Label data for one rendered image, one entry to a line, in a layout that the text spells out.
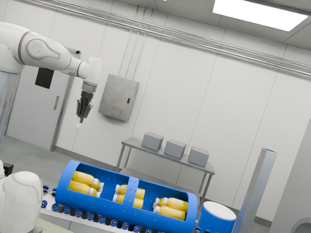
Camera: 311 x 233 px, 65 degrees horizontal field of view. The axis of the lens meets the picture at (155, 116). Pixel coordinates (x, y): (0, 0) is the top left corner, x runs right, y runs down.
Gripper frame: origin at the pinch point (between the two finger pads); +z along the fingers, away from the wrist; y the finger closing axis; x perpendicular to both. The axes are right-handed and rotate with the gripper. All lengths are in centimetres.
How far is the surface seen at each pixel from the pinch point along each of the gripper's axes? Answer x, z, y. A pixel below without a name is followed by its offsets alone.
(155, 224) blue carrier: -28, 46, -58
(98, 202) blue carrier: -6, 41, -28
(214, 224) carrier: -90, 55, -79
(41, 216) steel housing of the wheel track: 11, 60, -2
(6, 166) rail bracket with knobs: 10, 50, 49
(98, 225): -10, 57, -30
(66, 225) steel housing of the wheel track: 2, 62, -15
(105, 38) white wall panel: -249, -106, 271
